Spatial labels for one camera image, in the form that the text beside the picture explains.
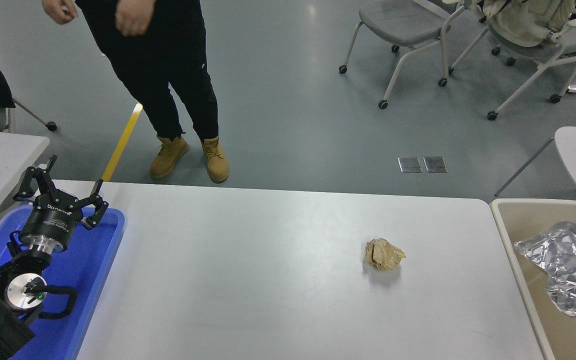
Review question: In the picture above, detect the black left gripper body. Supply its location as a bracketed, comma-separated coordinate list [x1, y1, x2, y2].
[20, 195, 84, 242]

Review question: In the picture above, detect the tan paper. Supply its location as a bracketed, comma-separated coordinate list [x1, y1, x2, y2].
[362, 238, 407, 272]

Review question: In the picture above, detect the silver foil tray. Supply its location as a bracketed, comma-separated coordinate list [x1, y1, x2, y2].
[514, 220, 576, 317]

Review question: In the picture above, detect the person's right hand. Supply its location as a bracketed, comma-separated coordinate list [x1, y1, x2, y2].
[42, 0, 79, 25]

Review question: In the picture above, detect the person's left hand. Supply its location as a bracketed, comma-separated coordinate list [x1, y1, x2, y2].
[114, 0, 156, 37]

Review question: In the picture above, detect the blue plastic tray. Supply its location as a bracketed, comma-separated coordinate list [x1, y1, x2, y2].
[0, 204, 126, 360]

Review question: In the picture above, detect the grey white-framed office chair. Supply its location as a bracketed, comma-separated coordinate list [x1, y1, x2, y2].
[339, 0, 471, 110]
[448, 0, 576, 121]

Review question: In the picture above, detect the large pale bin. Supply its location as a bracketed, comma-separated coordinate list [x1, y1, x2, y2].
[489, 198, 576, 360]

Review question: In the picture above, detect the cream jacket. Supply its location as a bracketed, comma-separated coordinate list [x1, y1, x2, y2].
[482, 0, 576, 48]

